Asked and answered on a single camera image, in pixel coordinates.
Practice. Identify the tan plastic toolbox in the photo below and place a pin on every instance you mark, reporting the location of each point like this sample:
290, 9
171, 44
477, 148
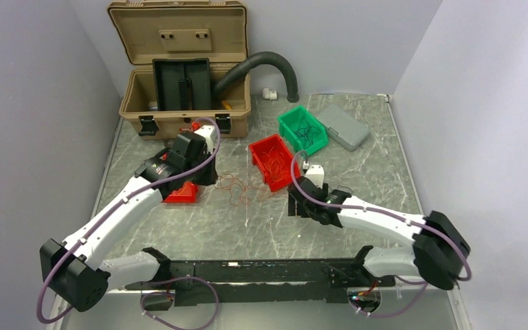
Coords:
179, 50

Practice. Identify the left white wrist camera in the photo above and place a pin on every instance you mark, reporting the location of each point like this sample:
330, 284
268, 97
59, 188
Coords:
207, 131

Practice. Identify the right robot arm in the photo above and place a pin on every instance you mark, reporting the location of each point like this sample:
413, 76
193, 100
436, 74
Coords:
429, 246

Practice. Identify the black toolbox tray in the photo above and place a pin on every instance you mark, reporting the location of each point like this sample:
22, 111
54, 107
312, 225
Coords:
182, 85

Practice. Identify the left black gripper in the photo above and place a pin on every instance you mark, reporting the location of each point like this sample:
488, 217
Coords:
210, 178

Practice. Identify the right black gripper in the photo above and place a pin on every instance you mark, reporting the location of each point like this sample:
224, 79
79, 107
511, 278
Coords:
293, 207

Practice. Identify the grey plastic case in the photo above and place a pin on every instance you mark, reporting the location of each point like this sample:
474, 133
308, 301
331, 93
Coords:
342, 127

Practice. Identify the yellow item in toolbox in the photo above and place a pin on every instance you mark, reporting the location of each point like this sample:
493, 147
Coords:
225, 105

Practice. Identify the red plastic bin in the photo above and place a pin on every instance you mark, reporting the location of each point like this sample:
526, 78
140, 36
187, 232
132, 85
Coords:
273, 159
187, 194

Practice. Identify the green plastic bin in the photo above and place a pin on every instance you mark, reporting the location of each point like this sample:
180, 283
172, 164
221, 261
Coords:
302, 130

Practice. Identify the left red plastic bin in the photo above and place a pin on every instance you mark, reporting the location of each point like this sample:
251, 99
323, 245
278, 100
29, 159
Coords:
187, 194

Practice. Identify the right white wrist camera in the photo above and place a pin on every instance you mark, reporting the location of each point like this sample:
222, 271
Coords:
316, 174

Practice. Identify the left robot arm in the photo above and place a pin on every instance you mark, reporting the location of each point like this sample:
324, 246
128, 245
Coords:
78, 270

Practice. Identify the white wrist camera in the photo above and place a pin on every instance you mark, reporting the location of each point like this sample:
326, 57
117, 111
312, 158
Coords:
207, 131
316, 174

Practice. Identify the right red plastic bin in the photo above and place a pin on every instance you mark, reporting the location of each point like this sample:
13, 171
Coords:
273, 159

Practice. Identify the white pipe fitting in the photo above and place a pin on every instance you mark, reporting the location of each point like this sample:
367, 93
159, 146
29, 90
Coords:
269, 94

